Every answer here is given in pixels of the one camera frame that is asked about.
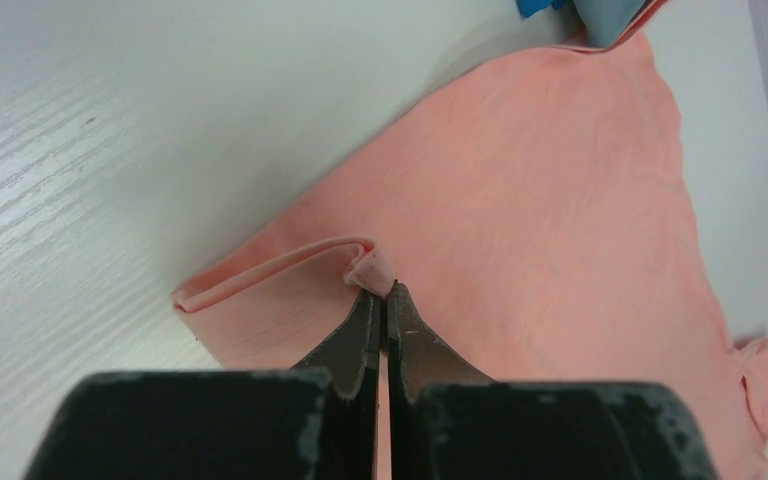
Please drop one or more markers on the salmon pink t shirt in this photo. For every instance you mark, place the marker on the salmon pink t shirt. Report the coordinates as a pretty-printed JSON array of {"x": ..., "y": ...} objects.
[{"x": 536, "y": 210}]

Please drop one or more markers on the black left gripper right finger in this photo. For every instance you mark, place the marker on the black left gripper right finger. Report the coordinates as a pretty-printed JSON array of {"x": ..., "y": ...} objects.
[{"x": 449, "y": 420}]

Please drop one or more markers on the folded grey blue t shirt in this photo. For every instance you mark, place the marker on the folded grey blue t shirt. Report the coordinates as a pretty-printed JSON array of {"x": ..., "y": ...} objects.
[{"x": 605, "y": 20}]

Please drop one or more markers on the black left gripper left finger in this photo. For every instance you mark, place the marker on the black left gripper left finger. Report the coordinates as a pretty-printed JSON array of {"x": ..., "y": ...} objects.
[{"x": 314, "y": 420}]

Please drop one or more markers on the folded bright blue t shirt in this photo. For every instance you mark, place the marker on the folded bright blue t shirt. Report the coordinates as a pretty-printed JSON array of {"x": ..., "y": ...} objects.
[{"x": 528, "y": 8}]

